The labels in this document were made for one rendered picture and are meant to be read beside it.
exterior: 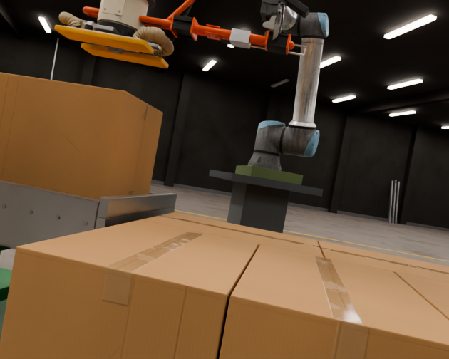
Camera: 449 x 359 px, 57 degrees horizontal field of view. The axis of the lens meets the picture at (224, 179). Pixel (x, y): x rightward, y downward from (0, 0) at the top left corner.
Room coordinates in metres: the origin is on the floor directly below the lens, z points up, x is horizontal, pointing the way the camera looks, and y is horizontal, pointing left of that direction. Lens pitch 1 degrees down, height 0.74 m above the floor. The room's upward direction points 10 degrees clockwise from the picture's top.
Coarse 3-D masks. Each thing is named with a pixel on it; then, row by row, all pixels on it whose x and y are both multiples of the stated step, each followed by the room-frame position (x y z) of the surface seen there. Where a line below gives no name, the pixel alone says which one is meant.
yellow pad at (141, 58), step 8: (88, 48) 1.64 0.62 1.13; (96, 48) 1.63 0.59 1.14; (104, 48) 1.62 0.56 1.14; (104, 56) 1.71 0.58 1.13; (112, 56) 1.68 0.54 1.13; (120, 56) 1.65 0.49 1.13; (128, 56) 1.62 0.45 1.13; (136, 56) 1.60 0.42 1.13; (144, 56) 1.60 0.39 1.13; (152, 56) 1.59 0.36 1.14; (144, 64) 1.70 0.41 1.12; (152, 64) 1.66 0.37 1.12; (160, 64) 1.63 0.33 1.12
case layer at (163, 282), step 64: (64, 256) 0.73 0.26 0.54; (128, 256) 0.81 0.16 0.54; (192, 256) 0.91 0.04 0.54; (256, 256) 1.05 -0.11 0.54; (320, 256) 1.24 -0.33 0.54; (384, 256) 1.48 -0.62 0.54; (64, 320) 0.72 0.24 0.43; (128, 320) 0.70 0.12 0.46; (192, 320) 0.68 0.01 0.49; (256, 320) 0.67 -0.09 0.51; (320, 320) 0.65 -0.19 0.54; (384, 320) 0.69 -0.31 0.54; (448, 320) 0.76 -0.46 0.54
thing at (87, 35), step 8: (88, 24) 1.47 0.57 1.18; (64, 32) 1.46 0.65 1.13; (72, 32) 1.44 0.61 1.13; (80, 32) 1.44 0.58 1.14; (88, 32) 1.43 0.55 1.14; (96, 32) 1.43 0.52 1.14; (128, 32) 1.46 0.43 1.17; (80, 40) 1.52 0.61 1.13; (88, 40) 1.49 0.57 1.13; (96, 40) 1.47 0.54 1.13; (104, 40) 1.45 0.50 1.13; (112, 40) 1.42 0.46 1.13; (120, 40) 1.41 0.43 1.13; (128, 40) 1.41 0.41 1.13; (136, 40) 1.40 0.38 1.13; (144, 40) 1.40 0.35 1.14; (128, 48) 1.49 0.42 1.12; (136, 48) 1.47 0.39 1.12; (144, 48) 1.44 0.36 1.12; (152, 48) 1.48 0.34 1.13
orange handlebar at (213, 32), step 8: (88, 8) 1.56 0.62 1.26; (96, 8) 1.56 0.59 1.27; (96, 16) 1.60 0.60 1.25; (144, 16) 1.52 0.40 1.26; (144, 24) 1.57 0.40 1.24; (152, 24) 1.56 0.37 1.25; (160, 24) 1.52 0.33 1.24; (168, 24) 1.51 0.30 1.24; (200, 32) 1.53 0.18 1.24; (208, 32) 1.49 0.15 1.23; (216, 32) 1.48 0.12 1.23; (224, 32) 1.48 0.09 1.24; (256, 40) 1.47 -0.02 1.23; (264, 40) 1.46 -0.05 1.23
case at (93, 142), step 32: (0, 96) 1.42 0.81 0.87; (32, 96) 1.40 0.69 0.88; (64, 96) 1.38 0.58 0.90; (96, 96) 1.36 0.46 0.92; (128, 96) 1.37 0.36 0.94; (0, 128) 1.41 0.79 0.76; (32, 128) 1.39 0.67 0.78; (64, 128) 1.37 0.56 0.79; (96, 128) 1.36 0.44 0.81; (128, 128) 1.42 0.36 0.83; (0, 160) 1.41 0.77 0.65; (32, 160) 1.39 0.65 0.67; (64, 160) 1.37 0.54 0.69; (96, 160) 1.35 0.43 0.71; (128, 160) 1.46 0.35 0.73; (64, 192) 1.37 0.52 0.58; (96, 192) 1.35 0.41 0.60; (128, 192) 1.51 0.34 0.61
